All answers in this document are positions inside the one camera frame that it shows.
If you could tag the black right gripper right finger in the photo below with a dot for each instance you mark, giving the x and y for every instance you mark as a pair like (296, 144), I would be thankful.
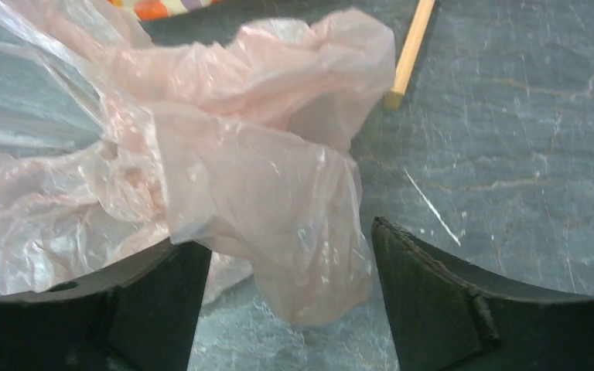
(448, 314)

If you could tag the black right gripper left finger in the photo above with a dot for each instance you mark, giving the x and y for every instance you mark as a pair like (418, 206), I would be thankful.
(137, 314)

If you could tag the pink plastic trash bag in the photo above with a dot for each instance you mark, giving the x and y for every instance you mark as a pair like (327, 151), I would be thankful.
(110, 144)

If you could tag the floral orange fabric bag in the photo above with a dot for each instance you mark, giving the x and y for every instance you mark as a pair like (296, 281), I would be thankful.
(147, 10)

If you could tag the wooden stick frame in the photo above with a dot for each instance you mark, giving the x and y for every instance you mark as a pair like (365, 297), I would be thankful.
(409, 54)

